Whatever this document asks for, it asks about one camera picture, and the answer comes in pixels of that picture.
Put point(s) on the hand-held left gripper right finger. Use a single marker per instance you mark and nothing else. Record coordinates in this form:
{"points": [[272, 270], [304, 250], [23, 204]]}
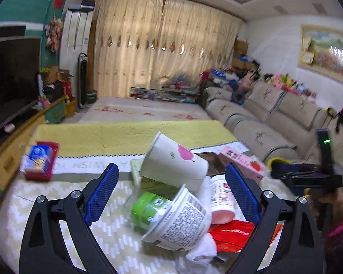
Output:
{"points": [[243, 194]]}

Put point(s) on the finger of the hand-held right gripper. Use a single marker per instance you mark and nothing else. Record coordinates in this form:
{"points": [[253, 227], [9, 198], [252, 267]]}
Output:
{"points": [[291, 169]]}

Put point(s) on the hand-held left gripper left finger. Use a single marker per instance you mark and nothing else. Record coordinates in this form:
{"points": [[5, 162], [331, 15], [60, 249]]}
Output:
{"points": [[101, 194]]}

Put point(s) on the white bottle with pink cap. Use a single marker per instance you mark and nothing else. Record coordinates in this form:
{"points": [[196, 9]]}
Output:
{"points": [[221, 202]]}

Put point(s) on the pink carton box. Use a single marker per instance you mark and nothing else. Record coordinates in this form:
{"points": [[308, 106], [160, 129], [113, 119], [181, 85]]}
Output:
{"points": [[243, 162]]}

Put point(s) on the white tissue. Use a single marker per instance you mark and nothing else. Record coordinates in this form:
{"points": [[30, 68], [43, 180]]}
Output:
{"points": [[204, 248]]}

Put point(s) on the white ribbed paper bowl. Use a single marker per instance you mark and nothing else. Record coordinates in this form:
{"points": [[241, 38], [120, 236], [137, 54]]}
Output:
{"points": [[177, 222]]}

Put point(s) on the paper cup with pink print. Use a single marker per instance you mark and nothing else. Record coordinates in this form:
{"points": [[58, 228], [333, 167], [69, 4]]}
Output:
{"points": [[171, 162]]}

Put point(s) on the person's right forearm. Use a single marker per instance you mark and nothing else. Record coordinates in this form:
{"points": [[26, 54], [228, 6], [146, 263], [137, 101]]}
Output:
{"points": [[340, 242]]}

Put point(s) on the person's right hand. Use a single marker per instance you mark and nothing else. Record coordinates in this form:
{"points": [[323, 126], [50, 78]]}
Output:
{"points": [[336, 205]]}

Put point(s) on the clear drinking glass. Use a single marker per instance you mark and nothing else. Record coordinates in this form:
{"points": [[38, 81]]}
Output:
{"points": [[131, 202]]}

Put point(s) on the red foil packet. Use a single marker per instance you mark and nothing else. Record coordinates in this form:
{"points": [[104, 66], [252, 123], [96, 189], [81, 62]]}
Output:
{"points": [[231, 235]]}

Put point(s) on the brown tray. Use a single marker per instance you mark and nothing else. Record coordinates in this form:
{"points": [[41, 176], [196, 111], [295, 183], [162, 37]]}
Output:
{"points": [[213, 162]]}

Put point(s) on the black and yellow plush toys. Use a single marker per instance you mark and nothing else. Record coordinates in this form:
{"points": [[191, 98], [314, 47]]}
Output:
{"points": [[340, 118]]}

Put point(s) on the beige sofa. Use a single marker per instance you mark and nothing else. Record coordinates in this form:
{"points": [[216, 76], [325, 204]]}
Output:
{"points": [[260, 137]]}

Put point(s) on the pale green box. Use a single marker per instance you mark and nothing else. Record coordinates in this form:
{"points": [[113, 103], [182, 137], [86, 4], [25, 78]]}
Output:
{"points": [[154, 187]]}

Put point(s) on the blue and white packet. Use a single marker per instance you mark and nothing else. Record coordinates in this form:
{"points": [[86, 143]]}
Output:
{"points": [[37, 158]]}

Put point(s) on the row of plush toys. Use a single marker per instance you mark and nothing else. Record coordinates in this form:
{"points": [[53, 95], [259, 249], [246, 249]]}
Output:
{"points": [[288, 87]]}

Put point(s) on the floral floor mat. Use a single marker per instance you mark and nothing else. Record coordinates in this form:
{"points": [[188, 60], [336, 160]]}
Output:
{"points": [[137, 111]]}

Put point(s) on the small green crate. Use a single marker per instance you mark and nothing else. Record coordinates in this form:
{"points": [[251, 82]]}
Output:
{"points": [[91, 97]]}

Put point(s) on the yellow television cabinet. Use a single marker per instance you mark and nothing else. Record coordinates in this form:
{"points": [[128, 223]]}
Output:
{"points": [[17, 144]]}

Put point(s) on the framed flower field painting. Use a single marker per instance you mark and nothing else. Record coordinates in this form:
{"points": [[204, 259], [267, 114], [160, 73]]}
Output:
{"points": [[328, 54]]}

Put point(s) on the pile of toys and bags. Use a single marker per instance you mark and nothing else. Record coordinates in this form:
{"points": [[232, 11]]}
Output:
{"points": [[231, 77]]}

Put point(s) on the black tower fan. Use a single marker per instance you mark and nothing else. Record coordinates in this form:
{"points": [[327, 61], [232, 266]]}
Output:
{"points": [[83, 82]]}

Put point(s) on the low glass shelf with clutter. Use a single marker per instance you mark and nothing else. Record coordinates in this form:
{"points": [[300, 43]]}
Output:
{"points": [[165, 94]]}

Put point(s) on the open cardboard boxes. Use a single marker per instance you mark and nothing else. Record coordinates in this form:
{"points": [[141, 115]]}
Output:
{"points": [[57, 77]]}

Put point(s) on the stack of cardboard boxes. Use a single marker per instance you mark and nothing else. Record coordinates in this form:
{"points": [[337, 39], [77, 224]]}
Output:
{"points": [[240, 52]]}

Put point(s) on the black television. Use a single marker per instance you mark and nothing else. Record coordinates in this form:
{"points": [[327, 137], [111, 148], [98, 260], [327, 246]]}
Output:
{"points": [[11, 82]]}

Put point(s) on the cream curtains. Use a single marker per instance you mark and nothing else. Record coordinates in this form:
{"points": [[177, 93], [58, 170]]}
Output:
{"points": [[160, 48]]}

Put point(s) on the hanging flower decoration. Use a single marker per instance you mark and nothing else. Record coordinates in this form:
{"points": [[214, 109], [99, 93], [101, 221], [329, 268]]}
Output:
{"points": [[53, 35]]}

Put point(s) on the white standing air conditioner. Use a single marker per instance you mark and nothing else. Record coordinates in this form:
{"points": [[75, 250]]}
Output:
{"points": [[74, 28]]}

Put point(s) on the red round wall decoration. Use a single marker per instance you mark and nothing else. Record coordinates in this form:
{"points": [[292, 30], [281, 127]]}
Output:
{"points": [[58, 2]]}

